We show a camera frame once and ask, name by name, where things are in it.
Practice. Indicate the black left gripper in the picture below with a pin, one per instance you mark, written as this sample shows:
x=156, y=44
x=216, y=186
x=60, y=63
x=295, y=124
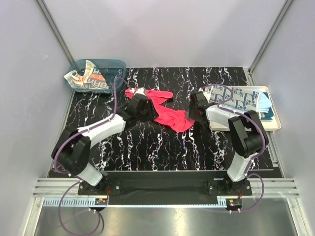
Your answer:
x=152, y=115

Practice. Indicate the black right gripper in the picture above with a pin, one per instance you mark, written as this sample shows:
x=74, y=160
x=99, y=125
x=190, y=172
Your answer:
x=192, y=116

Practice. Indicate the red towel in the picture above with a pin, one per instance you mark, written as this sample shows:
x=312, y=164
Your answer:
x=175, y=119

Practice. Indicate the white blue patterned towel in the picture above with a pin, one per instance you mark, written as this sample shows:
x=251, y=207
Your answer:
x=220, y=93

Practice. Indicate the light blue towel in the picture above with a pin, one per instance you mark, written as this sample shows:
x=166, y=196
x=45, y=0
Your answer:
x=248, y=100

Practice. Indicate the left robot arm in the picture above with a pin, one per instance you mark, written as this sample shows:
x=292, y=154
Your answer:
x=73, y=147

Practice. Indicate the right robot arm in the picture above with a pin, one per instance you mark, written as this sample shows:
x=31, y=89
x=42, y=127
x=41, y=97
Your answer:
x=248, y=135

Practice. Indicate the teal round laundry basket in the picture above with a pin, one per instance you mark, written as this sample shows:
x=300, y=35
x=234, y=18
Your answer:
x=113, y=71

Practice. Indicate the white striped cloth in basket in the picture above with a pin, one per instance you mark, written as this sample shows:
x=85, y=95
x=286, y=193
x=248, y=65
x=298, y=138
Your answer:
x=85, y=76

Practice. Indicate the teal white folded towel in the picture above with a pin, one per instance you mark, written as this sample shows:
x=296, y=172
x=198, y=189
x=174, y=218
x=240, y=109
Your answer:
x=268, y=115

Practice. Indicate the white rectangular tray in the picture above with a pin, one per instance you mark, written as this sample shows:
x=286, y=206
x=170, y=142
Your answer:
x=272, y=125

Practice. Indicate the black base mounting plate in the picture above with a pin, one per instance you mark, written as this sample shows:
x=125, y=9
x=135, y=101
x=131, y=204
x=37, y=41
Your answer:
x=148, y=188

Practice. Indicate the left orange connector box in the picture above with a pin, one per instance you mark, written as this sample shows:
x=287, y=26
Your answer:
x=101, y=201

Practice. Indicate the orange connector box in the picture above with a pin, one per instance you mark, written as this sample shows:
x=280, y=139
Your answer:
x=236, y=203
x=101, y=201

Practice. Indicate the right orange connector box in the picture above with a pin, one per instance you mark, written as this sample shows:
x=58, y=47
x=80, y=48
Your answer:
x=236, y=203

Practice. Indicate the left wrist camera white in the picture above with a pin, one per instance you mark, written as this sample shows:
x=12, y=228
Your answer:
x=138, y=91

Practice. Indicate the aluminium front rail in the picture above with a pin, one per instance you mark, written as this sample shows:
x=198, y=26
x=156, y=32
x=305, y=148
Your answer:
x=62, y=192

